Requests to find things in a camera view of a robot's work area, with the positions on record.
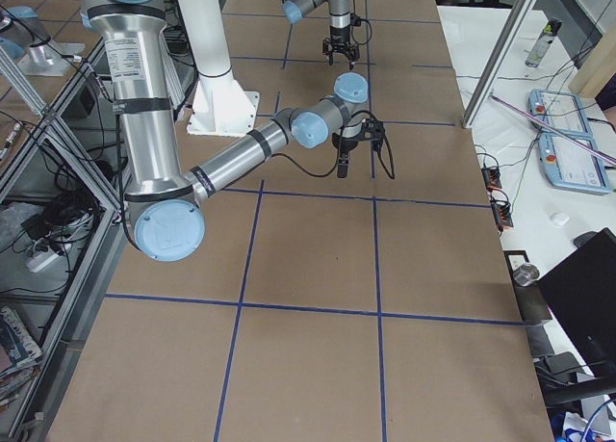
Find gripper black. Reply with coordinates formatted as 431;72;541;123
332;119;365;178
322;27;360;69

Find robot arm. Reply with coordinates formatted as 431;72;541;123
83;0;369;262
280;0;363;70

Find brown paper table cover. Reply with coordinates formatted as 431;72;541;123
48;0;552;441

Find clear spray bottle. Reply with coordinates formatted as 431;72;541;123
525;17;562;67

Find metal cup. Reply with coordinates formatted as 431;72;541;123
512;263;540;287

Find lower teach pendant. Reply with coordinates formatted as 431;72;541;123
538;132;612;195

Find teach pendant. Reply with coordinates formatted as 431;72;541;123
538;132;612;195
528;89;592;137

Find upper teach pendant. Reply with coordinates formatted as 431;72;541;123
528;89;592;137

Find black laptop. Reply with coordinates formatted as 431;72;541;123
538;228;615;367

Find stack of cloth books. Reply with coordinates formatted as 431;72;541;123
1;305;42;410

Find white camera mast pedestal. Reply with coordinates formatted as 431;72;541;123
178;0;260;137

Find aluminium frame post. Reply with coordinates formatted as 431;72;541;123
462;0;537;129

